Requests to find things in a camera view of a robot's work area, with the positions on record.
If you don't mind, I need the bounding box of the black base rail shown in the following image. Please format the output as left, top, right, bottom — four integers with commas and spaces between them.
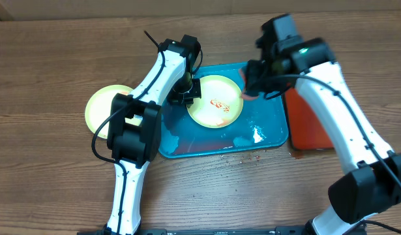
135, 226, 314, 235

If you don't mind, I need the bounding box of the red sponge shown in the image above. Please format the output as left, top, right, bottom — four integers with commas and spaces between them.
239, 67, 259, 101

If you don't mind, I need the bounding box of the red black tray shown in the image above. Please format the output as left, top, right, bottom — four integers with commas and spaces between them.
283, 88, 333, 151

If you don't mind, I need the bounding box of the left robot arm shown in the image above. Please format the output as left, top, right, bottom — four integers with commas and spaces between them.
104, 35, 201, 234

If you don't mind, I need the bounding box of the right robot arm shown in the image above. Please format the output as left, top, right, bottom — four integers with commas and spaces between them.
242, 14, 401, 234

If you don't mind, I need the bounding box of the yellow plate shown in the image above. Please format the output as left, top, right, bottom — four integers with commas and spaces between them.
187, 75, 244, 129
85, 85, 132, 133

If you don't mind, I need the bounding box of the teal plastic tray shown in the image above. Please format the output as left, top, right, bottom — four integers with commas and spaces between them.
158, 62, 290, 159

